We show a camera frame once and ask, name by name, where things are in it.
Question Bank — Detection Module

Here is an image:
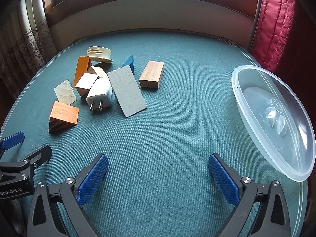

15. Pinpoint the white charger plug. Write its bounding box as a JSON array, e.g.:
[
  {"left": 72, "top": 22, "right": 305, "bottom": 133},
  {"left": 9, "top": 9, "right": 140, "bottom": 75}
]
[{"left": 86, "top": 77, "right": 113, "bottom": 112}]

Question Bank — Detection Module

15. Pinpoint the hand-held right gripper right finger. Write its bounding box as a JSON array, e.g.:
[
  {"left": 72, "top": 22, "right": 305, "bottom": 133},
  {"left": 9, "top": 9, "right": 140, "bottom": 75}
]
[{"left": 208, "top": 153, "right": 292, "bottom": 237}]

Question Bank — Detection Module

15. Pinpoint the cream plastic threaded cap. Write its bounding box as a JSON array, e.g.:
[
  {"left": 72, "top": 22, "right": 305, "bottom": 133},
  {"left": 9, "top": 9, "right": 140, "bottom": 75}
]
[{"left": 86, "top": 46, "right": 114, "bottom": 64}]

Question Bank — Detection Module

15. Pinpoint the blue triangular block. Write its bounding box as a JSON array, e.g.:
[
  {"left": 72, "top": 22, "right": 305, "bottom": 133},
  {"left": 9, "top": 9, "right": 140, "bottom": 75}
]
[{"left": 120, "top": 55, "right": 135, "bottom": 77}]

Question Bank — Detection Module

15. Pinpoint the brown rectangular wooden block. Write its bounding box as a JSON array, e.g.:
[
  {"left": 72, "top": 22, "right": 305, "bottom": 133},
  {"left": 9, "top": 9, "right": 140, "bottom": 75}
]
[{"left": 139, "top": 60, "right": 165, "bottom": 89}]

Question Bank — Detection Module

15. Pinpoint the pale wooden cube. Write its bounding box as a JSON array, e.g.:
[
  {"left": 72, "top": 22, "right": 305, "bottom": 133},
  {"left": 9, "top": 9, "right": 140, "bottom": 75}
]
[{"left": 75, "top": 73, "right": 99, "bottom": 99}]

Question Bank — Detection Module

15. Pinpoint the orange striped triangular wedge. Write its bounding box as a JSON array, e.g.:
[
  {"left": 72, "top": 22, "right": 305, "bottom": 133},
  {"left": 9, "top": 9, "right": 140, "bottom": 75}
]
[{"left": 49, "top": 101, "right": 79, "bottom": 134}]

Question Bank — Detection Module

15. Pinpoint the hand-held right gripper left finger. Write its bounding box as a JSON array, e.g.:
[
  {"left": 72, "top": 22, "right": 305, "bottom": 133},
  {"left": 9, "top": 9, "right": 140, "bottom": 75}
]
[{"left": 27, "top": 153, "right": 109, "bottom": 237}]

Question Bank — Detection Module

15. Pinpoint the clear plastic bowl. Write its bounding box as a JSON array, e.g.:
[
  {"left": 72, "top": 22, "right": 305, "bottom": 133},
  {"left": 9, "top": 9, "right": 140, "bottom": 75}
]
[{"left": 231, "top": 65, "right": 316, "bottom": 182}]

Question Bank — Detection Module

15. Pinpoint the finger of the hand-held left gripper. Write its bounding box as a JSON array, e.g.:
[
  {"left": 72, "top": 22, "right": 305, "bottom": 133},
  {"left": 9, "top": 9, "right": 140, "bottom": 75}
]
[
  {"left": 0, "top": 132, "right": 25, "bottom": 158},
  {"left": 21, "top": 145, "right": 53, "bottom": 176}
]

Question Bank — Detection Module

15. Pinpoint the grey rectangular block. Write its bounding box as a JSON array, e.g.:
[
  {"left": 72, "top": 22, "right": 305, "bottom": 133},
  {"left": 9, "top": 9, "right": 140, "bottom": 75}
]
[{"left": 107, "top": 66, "right": 148, "bottom": 118}]

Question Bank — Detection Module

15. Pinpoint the patterned beige curtain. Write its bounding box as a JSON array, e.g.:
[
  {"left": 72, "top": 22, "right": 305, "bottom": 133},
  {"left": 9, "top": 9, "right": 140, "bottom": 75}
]
[{"left": 0, "top": 0, "right": 58, "bottom": 84}]

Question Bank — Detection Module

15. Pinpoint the whitish weathered wooden block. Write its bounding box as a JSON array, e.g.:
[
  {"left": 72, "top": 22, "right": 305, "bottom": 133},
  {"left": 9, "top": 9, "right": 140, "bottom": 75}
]
[{"left": 54, "top": 79, "right": 77, "bottom": 105}]

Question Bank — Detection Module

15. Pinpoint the red quilted mattress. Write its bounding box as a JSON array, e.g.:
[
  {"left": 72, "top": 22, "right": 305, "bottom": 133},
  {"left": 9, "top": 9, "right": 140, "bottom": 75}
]
[{"left": 248, "top": 0, "right": 316, "bottom": 129}]

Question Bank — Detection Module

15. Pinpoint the orange wooden block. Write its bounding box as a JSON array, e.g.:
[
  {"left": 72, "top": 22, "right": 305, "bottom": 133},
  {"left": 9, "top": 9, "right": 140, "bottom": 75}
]
[{"left": 73, "top": 56, "right": 90, "bottom": 88}]

